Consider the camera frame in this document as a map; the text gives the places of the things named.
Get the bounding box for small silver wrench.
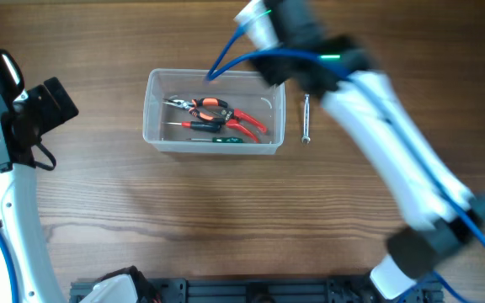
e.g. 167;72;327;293
301;93;311;145

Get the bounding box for clear plastic container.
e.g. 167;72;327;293
142;68;285;155

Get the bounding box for red handled snips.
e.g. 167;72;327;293
216;109;268;143

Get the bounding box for green handled screwdriver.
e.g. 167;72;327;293
187;136;244;144

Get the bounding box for black red screwdriver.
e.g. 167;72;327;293
163;121;221;133

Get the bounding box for orange black needle-nose pliers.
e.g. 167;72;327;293
163;98;233;125

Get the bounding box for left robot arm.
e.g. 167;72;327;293
0;49;78;302

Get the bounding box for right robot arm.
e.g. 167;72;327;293
236;1;485;300

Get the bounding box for right blue cable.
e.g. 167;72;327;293
205;23;485;303

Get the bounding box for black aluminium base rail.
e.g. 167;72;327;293
68;275;444;303

